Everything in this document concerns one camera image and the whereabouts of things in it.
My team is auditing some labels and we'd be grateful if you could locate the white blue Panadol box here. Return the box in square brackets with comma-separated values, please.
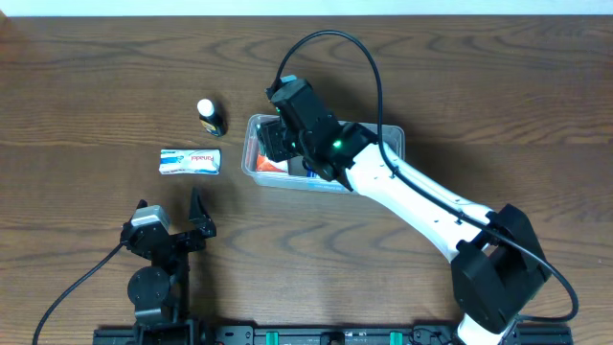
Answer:
[159, 149, 221, 174]

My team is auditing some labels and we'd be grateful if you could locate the blue children patches box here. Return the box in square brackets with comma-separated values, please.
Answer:
[288, 157, 350, 194]

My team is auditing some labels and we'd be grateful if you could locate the red Panadol box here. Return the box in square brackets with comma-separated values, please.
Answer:
[256, 154, 288, 174]

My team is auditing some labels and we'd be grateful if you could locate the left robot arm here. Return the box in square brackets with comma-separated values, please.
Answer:
[121, 189, 216, 344]

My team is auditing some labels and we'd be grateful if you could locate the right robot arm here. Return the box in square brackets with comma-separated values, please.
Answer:
[258, 77, 551, 344]

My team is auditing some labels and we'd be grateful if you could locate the clear plastic container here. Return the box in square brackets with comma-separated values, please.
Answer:
[240, 113, 406, 196]

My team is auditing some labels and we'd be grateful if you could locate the small dark dropper bottle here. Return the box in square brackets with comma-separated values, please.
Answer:
[196, 99, 226, 137]

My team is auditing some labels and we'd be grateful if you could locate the left black cable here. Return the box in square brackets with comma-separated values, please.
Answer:
[31, 242, 125, 345]

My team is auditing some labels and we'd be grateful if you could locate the black cable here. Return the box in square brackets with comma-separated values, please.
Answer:
[31, 242, 125, 345]
[265, 29, 579, 323]

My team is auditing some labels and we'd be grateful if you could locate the right black cable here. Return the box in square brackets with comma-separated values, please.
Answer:
[265, 29, 579, 323]

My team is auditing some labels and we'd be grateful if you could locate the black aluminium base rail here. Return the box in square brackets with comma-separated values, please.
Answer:
[93, 323, 574, 345]

